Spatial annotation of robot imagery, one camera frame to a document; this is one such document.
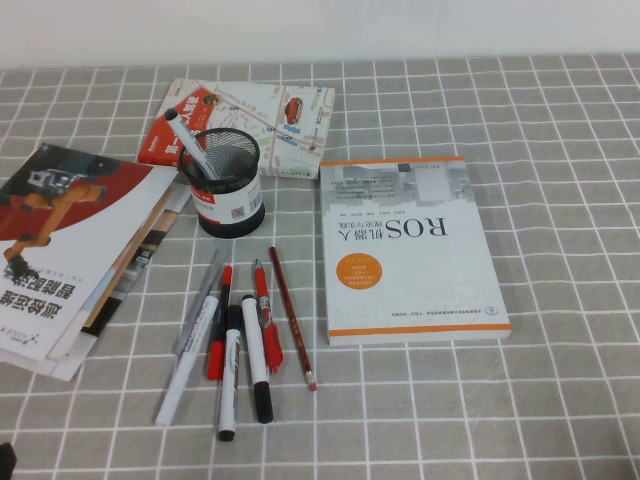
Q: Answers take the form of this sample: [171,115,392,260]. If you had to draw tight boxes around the translucent grey pen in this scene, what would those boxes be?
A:
[172,248,232,357]

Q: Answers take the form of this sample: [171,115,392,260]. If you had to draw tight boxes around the black mesh pen holder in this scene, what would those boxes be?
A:
[178,127,267,239]

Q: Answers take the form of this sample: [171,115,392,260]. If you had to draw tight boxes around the red gel pen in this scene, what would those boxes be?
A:
[252,258,285,375]

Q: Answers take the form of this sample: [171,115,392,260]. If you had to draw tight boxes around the red and black pen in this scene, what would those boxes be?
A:
[206,264,235,381]

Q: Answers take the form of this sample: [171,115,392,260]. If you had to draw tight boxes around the dark red pencil with eraser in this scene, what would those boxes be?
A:
[268,245,320,393]

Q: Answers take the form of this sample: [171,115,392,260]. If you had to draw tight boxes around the street map cover book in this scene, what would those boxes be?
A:
[137,77,336,180]

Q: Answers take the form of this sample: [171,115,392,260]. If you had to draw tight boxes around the white orange ROS book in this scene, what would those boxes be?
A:
[318,155,513,347]

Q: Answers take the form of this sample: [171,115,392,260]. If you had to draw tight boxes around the white marker with black cap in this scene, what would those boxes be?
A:
[163,107,224,181]
[241,293,275,425]

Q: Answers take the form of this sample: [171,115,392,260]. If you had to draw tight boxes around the white marker with black print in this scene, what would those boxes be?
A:
[217,304,245,442]

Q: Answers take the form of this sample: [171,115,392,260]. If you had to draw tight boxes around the long white marker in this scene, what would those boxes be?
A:
[153,294,221,428]

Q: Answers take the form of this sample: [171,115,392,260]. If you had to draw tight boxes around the stack of books, robot cover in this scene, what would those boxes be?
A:
[0,143,179,364]

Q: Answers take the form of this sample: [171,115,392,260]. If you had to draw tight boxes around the white paper sheets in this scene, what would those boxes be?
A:
[0,299,101,382]

